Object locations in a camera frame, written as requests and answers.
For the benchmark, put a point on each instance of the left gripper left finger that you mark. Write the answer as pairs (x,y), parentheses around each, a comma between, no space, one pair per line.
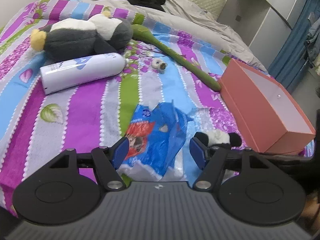
(107,160)

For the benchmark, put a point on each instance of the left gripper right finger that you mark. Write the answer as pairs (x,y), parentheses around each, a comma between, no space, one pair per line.
(211,162)

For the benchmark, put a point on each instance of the small panda plush toy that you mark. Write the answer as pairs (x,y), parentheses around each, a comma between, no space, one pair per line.
(217,137)

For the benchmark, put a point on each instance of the blue plastic snack bag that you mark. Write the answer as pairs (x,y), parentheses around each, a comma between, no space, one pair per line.
(156,135)

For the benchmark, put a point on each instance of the orange cardboard box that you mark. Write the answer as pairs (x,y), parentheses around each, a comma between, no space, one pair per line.
(266,114)

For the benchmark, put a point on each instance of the white spray can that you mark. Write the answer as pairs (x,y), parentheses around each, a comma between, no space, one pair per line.
(59,76)

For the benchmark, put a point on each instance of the colourful striped bed sheet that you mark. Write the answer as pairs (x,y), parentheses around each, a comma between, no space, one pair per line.
(36,127)

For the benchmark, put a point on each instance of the small white cap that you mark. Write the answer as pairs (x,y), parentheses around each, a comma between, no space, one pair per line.
(159,65)

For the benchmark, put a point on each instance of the blue curtain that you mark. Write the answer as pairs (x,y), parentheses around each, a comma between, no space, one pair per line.
(289,66)

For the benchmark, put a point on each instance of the large penguin plush toy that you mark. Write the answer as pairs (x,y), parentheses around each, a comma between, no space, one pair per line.
(73,38)

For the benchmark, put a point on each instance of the grey duvet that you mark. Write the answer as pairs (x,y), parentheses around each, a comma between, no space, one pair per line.
(179,18)

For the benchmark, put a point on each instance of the green long massage stick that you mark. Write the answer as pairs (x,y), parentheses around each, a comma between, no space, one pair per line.
(142,33)

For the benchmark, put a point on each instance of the grey white wardrobe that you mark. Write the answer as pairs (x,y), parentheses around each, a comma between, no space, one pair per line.
(263,25)

